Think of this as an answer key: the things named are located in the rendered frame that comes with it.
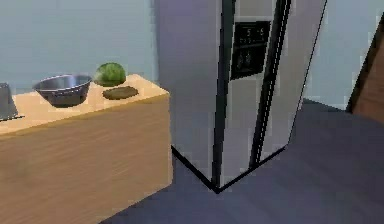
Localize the green lettuce head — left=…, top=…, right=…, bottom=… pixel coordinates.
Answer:
left=92, top=62, right=128, bottom=88

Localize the silver double-door fridge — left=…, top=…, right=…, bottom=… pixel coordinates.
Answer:
left=153, top=0, right=329, bottom=195

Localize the light wooden counter cabinet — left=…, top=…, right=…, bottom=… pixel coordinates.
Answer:
left=0, top=73, right=174, bottom=224

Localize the silver metal bowl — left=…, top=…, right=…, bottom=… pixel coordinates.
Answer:
left=32, top=74, right=93, bottom=109

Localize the brown wooden door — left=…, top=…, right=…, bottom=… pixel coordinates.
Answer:
left=345, top=11, right=384, bottom=125

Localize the grey metal appliance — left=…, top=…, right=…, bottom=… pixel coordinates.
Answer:
left=0, top=82, right=25, bottom=122

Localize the black fridge door handle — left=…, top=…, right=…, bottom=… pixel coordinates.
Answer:
left=248, top=0, right=293, bottom=169

